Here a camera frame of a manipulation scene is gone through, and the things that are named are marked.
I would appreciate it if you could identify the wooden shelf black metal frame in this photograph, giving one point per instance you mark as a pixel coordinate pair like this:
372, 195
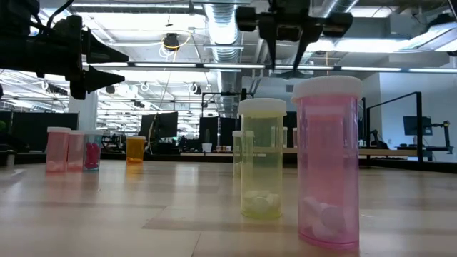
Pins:
385, 152

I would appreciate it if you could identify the black overhead camera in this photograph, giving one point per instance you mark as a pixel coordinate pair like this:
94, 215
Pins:
171, 42

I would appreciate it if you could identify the orange pill bottle white cap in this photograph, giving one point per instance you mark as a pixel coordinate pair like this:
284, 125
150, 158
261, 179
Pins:
135, 151

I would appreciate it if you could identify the black background robot arm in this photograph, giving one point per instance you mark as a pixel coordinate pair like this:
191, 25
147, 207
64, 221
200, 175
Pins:
380, 141

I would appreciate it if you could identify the silver ribbed ventilation duct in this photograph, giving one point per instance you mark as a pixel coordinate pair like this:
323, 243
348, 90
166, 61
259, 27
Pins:
223, 28

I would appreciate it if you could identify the blue bottle pink pills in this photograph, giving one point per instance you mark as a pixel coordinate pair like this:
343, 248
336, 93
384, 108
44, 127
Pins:
93, 155

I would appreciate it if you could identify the black cabinet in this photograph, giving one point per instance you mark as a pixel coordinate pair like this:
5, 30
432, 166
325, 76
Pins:
209, 130

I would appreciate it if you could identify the white column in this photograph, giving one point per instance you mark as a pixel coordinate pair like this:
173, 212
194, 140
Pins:
84, 114

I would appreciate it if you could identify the small grey cup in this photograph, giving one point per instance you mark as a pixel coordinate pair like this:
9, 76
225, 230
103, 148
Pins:
10, 160

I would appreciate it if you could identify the black partition panel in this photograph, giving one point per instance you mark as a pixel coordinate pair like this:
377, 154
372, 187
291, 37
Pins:
32, 132

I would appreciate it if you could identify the black beam with light strips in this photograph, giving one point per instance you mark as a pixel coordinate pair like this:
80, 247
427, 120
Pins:
164, 65

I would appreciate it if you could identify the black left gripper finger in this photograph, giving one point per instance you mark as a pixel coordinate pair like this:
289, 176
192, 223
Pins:
98, 79
96, 50

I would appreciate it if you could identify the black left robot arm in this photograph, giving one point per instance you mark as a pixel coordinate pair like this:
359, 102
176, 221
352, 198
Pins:
14, 53

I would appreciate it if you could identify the white cup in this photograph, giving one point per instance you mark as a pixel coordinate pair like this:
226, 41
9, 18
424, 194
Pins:
207, 147

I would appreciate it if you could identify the black monitor on arm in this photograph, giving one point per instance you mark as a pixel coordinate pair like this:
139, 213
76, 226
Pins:
416, 125

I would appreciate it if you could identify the yellow pill bottle white cap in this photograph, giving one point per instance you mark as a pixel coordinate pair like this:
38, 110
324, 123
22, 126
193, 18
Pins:
262, 160

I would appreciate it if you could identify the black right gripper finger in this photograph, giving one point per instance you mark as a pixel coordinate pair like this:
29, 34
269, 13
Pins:
306, 44
272, 48

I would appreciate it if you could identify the black computer monitor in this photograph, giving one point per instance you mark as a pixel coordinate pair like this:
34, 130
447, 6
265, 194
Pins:
148, 125
167, 124

